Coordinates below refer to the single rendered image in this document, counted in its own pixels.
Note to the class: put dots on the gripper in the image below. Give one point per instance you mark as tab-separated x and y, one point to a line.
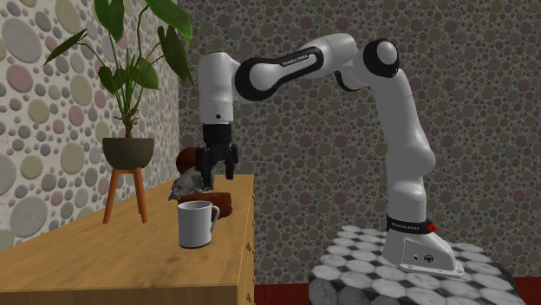
217	137

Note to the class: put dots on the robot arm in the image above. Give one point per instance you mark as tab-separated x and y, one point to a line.
405	139

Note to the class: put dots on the brown ball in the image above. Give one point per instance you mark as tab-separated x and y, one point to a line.
187	160

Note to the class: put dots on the brown loaf-shaped block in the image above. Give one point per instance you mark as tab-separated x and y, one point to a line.
222	202

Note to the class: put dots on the grey skull figure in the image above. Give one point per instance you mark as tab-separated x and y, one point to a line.
186	183

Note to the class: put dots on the white mug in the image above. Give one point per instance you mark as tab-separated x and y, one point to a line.
192	226

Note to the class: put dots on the green plant in dark pot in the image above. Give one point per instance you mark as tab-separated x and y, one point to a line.
127	150

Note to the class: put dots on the wooden three-legged plant stand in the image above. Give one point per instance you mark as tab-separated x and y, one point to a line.
110	194

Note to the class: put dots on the wooden chest of drawers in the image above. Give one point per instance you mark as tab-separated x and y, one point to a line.
105	257

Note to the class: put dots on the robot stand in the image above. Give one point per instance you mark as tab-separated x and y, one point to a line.
363	274

